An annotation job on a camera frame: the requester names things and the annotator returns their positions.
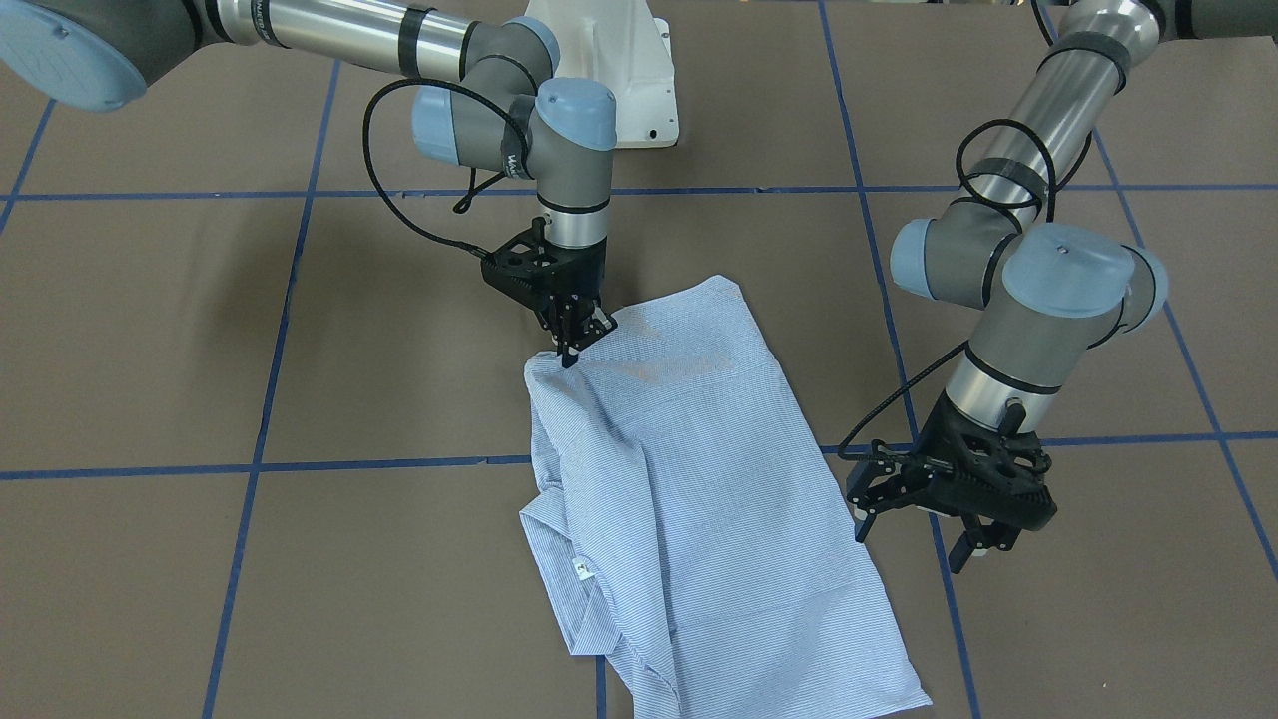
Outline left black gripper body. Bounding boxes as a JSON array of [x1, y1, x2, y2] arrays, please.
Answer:
[[914, 392, 975, 515]]

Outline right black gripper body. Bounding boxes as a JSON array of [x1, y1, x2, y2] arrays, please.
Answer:
[[550, 240, 608, 304]]

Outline light blue striped shirt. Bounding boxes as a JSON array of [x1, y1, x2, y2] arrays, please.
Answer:
[[520, 275, 930, 718]]

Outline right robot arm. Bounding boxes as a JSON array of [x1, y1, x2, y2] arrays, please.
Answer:
[[1, 1, 617, 367]]

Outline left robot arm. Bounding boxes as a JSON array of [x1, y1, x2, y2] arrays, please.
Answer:
[[837, 1, 1275, 573]]

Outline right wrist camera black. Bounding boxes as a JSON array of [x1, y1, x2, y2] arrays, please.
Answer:
[[481, 217, 567, 329]]

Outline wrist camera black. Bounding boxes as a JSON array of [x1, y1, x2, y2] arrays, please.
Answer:
[[481, 217, 567, 329], [959, 420, 1057, 531]]

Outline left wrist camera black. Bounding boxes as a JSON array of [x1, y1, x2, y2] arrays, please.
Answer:
[[959, 420, 1057, 531]]

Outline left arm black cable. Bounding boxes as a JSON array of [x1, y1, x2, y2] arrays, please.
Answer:
[[837, 0, 1094, 462]]

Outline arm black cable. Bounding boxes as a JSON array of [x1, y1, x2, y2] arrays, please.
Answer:
[[360, 78, 530, 263], [837, 0, 1094, 462]]

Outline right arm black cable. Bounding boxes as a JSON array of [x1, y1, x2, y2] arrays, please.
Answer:
[[360, 78, 530, 263]]

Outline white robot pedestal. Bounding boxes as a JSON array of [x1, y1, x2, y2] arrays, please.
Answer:
[[525, 1, 681, 149]]

